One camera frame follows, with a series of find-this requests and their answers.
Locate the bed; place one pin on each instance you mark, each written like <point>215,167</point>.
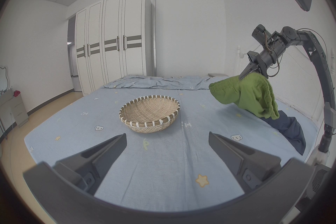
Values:
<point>162,160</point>

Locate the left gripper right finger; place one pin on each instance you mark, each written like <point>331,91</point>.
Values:
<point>233,157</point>

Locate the green shorts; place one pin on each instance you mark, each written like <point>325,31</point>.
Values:
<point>249,97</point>

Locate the grey bedside table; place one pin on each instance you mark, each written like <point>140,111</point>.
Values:
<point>217,75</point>

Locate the white dressing table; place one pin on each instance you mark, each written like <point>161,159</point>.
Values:
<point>4,102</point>

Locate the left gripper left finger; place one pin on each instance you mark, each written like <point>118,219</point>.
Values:
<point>102,157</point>

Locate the grey chest of drawers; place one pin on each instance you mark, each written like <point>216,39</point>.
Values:
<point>19,110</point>

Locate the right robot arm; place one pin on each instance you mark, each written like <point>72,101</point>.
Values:
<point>317,60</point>

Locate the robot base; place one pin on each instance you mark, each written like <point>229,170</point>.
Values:
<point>320,181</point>

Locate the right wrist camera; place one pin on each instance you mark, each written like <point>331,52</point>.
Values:
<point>258,32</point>

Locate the white wardrobe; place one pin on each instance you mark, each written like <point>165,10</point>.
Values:
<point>112,41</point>

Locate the dark blue garment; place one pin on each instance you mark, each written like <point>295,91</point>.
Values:
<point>291,128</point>

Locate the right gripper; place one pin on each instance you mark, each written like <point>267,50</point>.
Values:
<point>267,59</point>

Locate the round woven basket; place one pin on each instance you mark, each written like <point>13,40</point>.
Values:
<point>149,112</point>

